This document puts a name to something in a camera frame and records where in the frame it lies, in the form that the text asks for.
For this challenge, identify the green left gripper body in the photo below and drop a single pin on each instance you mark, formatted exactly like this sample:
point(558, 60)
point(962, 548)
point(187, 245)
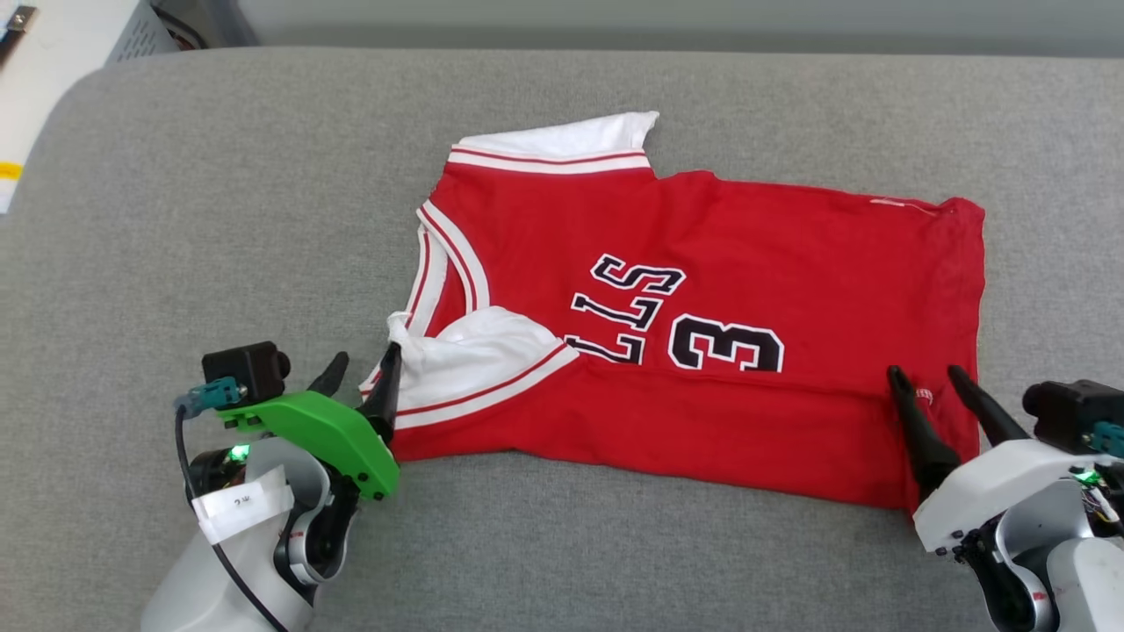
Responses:
point(329, 430)

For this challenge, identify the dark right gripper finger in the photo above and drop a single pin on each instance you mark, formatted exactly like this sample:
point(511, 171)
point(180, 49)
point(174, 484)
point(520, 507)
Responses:
point(983, 408)
point(922, 439)

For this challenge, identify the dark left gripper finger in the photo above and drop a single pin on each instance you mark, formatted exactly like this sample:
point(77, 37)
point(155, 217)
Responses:
point(330, 377)
point(388, 395)

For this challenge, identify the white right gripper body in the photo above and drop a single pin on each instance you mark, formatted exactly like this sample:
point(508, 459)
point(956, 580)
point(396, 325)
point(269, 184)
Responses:
point(992, 491)

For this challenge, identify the red basketball jersey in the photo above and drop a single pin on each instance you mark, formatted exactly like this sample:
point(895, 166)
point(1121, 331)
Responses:
point(746, 254)

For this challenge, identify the yellow box label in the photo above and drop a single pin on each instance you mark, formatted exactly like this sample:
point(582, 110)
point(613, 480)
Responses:
point(9, 170)

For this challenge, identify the white metal equipment box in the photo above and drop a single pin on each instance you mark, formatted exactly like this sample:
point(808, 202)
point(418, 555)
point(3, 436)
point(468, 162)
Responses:
point(53, 79)

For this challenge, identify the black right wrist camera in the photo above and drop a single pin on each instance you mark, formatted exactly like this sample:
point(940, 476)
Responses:
point(1067, 408)

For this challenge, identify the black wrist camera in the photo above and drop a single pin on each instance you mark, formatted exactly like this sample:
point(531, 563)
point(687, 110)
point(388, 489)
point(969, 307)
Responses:
point(246, 369)
point(1067, 408)

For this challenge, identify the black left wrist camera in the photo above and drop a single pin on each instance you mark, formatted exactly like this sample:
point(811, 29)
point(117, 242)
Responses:
point(246, 369)

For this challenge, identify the teal left camera connector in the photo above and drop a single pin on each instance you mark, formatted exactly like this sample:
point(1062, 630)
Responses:
point(211, 395)

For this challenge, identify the teal camera connector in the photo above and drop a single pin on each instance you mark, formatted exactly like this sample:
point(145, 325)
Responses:
point(1111, 437)
point(211, 395)

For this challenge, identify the teal right camera connector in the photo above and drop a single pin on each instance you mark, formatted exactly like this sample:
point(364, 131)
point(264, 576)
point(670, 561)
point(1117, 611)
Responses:
point(1111, 437)

